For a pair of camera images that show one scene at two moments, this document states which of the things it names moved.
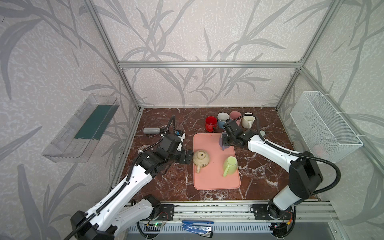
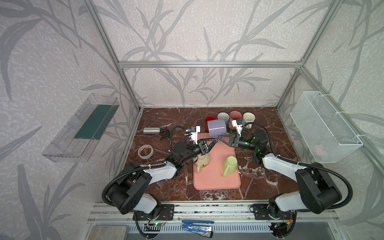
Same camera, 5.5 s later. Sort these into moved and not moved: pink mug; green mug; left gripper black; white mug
Moved: left gripper black
Not moved: pink mug; green mug; white mug
